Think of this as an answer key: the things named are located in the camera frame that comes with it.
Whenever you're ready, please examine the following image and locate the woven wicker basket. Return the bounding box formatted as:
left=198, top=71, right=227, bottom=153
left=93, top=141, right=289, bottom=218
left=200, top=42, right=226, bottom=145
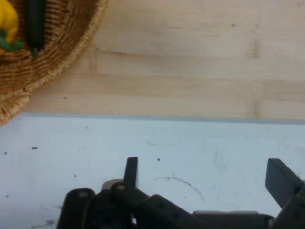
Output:
left=0, top=0, right=108, bottom=127

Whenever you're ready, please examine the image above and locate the long dark green cucumber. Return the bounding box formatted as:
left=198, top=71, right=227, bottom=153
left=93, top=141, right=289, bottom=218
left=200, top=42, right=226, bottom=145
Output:
left=23, top=0, right=47, bottom=59

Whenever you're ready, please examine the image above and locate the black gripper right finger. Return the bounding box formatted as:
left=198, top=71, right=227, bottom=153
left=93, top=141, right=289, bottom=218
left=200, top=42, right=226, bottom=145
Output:
left=265, top=158, right=305, bottom=229

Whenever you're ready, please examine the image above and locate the bamboo cutting board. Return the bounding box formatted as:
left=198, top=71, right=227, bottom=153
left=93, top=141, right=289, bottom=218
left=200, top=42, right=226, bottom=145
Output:
left=23, top=0, right=305, bottom=125

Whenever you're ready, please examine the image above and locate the yellow bell pepper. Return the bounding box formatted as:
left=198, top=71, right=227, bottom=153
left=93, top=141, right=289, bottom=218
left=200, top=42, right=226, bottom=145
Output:
left=0, top=0, right=24, bottom=56

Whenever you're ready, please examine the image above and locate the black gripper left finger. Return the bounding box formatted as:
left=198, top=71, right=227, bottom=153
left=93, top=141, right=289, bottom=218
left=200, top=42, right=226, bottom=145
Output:
left=57, top=157, right=208, bottom=229

